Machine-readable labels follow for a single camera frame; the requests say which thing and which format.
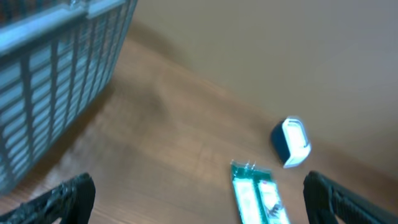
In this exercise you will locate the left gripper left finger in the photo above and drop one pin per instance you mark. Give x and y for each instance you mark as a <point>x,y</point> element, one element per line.
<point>71,201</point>

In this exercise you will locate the green sponge package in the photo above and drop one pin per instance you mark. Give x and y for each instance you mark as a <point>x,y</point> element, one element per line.
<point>257,196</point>

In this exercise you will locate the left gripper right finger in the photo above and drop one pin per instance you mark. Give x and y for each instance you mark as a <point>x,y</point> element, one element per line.
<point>326,201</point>

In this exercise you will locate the grey plastic mesh basket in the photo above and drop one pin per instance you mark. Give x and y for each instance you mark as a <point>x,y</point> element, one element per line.
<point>56,58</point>

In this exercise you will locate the white barcode scanner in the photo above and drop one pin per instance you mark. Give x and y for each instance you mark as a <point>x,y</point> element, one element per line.
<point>290,141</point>

